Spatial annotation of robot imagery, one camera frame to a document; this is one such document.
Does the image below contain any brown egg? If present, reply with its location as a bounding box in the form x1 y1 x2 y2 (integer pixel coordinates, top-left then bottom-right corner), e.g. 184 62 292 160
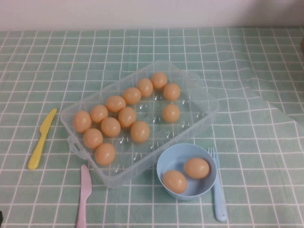
73 110 92 133
151 72 168 90
137 78 154 97
162 104 181 123
90 104 109 124
162 170 188 194
105 95 126 113
100 117 121 137
184 157 210 180
83 128 104 150
163 83 181 101
122 87 142 105
130 120 151 143
95 142 116 166
118 106 137 128

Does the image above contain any light blue plastic fork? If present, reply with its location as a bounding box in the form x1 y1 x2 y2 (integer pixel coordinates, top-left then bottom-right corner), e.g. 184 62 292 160
208 146 228 222

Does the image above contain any clear plastic egg box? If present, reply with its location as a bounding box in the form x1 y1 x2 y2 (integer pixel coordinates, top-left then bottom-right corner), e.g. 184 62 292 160
59 59 219 190

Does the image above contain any pink plastic knife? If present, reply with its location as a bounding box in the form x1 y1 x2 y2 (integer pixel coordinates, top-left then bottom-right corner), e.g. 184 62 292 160
76 164 93 228

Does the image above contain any yellow plastic knife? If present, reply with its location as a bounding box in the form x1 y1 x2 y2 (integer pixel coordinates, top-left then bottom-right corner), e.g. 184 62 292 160
28 108 58 170

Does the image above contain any light blue plastic bowl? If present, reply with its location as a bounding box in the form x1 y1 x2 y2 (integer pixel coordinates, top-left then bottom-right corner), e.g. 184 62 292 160
156 143 220 202

